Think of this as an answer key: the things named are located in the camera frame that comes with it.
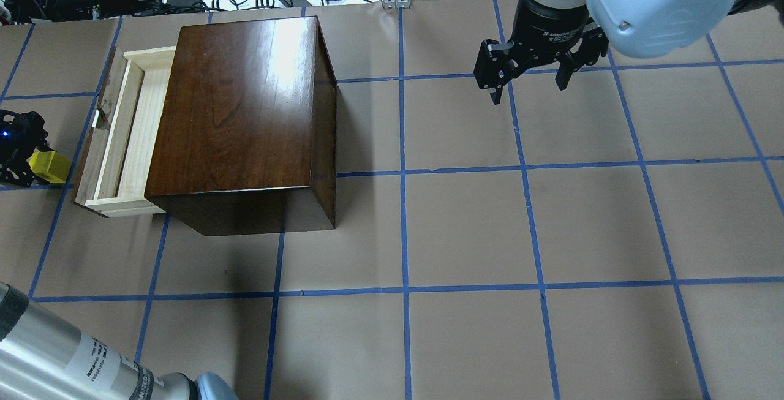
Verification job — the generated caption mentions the dark wooden drawer cabinet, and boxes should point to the dark wooden drawer cabinet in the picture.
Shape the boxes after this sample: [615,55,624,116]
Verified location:
[145,17,337,237]

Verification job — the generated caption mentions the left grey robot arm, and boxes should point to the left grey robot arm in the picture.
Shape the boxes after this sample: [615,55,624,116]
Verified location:
[1,110,237,399]

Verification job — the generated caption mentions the yellow block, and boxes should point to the yellow block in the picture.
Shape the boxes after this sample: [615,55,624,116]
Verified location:
[29,151,72,185]

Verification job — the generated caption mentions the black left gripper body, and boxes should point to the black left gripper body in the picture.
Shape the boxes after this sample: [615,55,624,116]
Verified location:
[1,110,50,168]

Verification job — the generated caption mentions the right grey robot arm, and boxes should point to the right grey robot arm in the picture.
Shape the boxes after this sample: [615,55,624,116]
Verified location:
[473,0,782,104]

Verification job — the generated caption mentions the light wood drawer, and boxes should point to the light wood drawer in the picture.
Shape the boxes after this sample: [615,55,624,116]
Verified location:
[71,46,176,217]

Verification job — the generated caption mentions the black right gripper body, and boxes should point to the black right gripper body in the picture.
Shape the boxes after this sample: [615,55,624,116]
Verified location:
[506,0,590,76]

